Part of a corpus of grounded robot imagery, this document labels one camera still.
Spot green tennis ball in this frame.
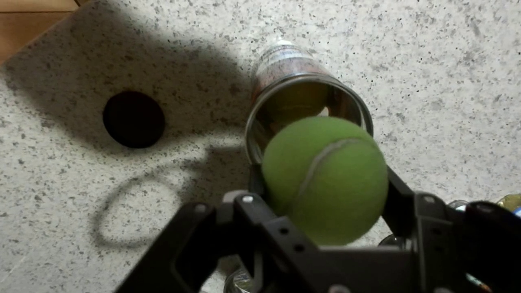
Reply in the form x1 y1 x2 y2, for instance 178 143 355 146
263 117 388 246

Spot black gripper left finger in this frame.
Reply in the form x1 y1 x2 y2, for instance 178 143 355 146
232 164 321 267

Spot black can lid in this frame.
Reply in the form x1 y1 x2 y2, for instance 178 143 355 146
103 91 167 148

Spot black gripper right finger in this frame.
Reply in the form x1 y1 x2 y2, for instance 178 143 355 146
380 169 458 255

